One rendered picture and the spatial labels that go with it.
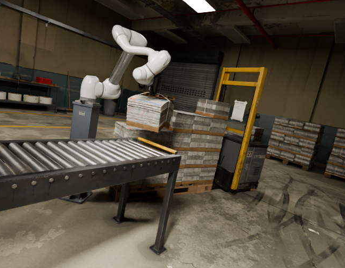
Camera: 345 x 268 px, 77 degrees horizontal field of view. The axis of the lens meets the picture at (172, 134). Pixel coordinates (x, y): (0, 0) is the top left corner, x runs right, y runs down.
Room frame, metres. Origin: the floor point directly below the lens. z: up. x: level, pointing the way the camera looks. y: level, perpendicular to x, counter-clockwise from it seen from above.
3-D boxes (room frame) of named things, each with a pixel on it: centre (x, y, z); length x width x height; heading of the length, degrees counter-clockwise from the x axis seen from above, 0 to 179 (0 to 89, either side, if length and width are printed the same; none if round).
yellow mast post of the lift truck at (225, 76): (3.61, -0.65, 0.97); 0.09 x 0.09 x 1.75; 35
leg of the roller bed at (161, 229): (1.59, -0.06, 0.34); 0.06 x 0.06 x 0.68; 53
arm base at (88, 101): (2.14, 0.89, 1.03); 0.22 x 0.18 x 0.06; 177
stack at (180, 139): (2.66, 0.10, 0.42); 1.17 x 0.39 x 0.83; 125
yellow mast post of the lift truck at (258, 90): (3.07, -1.04, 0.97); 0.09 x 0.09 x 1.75; 35
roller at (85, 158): (1.23, 0.53, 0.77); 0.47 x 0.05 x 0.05; 53
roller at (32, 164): (1.02, 0.68, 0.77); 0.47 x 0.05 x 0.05; 53
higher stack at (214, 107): (3.09, -0.49, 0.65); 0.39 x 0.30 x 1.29; 35
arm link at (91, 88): (2.16, 0.88, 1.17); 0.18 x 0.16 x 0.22; 134
